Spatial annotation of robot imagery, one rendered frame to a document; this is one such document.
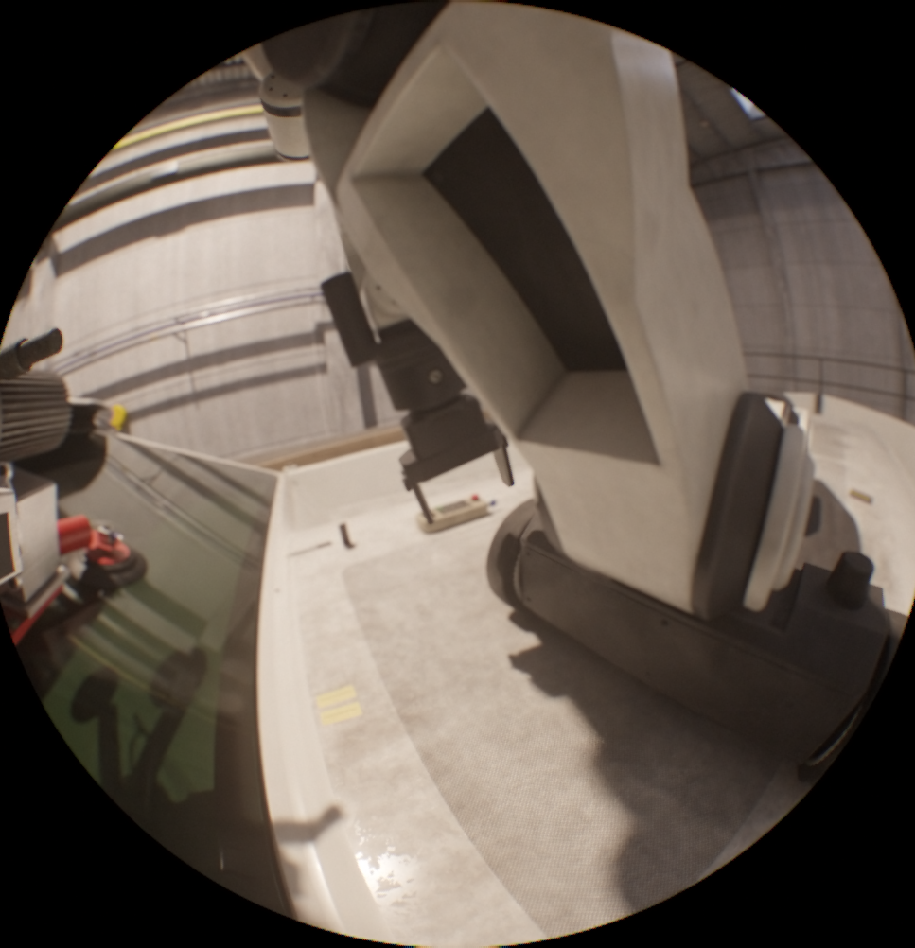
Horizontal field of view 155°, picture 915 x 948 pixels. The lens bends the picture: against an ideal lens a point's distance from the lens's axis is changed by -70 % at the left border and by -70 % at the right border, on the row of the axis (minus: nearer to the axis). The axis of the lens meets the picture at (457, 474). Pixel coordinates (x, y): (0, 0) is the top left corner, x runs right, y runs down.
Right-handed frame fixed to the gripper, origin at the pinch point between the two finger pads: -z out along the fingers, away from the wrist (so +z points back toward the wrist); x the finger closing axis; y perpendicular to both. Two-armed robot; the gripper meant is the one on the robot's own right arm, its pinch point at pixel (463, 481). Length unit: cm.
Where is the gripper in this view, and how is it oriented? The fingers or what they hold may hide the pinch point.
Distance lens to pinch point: 40.2
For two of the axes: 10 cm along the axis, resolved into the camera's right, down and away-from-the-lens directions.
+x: -9.0, 4.1, -1.6
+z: -3.1, -8.5, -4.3
